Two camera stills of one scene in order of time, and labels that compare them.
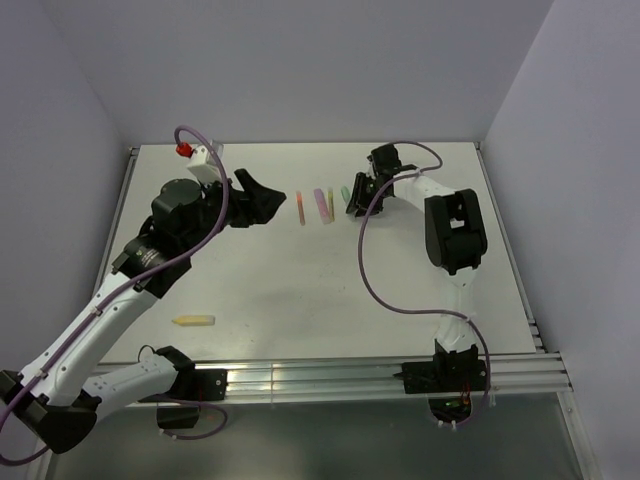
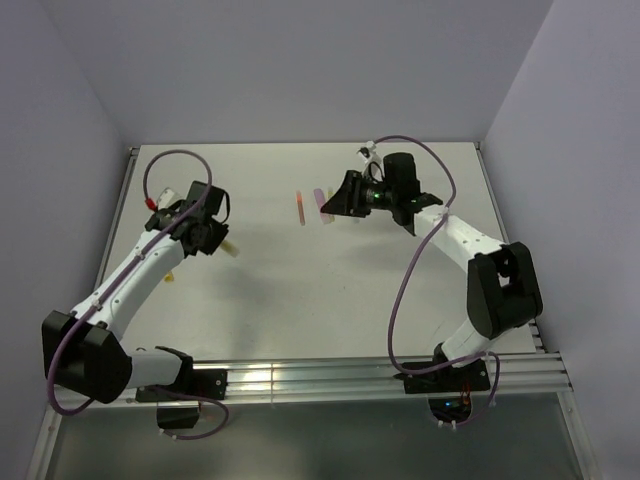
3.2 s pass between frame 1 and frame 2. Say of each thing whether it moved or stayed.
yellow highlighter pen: moved
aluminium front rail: stayed
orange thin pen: stayed
